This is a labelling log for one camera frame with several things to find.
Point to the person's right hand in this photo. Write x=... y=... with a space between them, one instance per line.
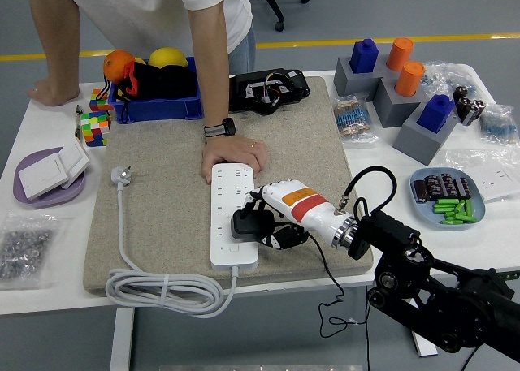
x=55 y=94

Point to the white socket in clear bag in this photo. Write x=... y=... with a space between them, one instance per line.
x=495 y=182

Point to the light blue plate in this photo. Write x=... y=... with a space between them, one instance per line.
x=426 y=216

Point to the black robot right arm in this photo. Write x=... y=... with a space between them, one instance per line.
x=390 y=233

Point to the clear bag of striped resistors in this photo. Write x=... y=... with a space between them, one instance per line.
x=351 y=119

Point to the person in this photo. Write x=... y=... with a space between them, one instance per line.
x=142 y=9

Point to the blue plastic bin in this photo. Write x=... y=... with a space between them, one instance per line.
x=162 y=107

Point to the orange cylinder peg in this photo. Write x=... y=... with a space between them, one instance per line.
x=409 y=78
x=400 y=54

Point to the blue square peg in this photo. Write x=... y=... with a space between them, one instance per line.
x=363 y=56
x=434 y=113

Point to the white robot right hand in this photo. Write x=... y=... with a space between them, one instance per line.
x=308 y=208

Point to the yellow lemon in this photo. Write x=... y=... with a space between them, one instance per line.
x=166 y=56

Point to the black wrist watch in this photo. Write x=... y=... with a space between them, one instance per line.
x=227 y=126

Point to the grey-brown mat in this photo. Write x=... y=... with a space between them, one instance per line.
x=170 y=143

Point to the small colourful puzzle cube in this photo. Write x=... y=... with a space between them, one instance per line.
x=97 y=99

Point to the white power strip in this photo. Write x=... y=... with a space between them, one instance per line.
x=223 y=192

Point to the small white wall switch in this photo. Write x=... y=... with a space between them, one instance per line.
x=75 y=160

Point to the crumpled clear plastic bag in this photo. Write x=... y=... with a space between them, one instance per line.
x=447 y=74

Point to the black plug adapter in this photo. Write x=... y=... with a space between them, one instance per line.
x=250 y=225

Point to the black office chair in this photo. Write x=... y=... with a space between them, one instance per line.
x=279 y=25

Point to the black table control panel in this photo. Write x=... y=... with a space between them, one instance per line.
x=512 y=275

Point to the white table leg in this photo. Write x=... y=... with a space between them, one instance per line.
x=424 y=348
x=122 y=338

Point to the large colourful puzzle cube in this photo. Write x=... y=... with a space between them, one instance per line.
x=95 y=127

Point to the orange fruit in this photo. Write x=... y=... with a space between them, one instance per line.
x=115 y=64

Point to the large white wall switch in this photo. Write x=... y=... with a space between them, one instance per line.
x=40 y=176

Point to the purple plate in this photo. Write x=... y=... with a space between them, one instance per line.
x=53 y=198

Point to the grey block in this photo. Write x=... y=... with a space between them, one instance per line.
x=390 y=107
x=414 y=143
x=345 y=80

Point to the metal pen tool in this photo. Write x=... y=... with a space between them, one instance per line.
x=78 y=123

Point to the clear bag of metal nuts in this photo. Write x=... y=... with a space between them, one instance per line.
x=24 y=249

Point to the person's left hand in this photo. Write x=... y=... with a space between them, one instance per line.
x=231 y=149

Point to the bag of black cylinders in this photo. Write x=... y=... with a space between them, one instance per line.
x=467 y=105

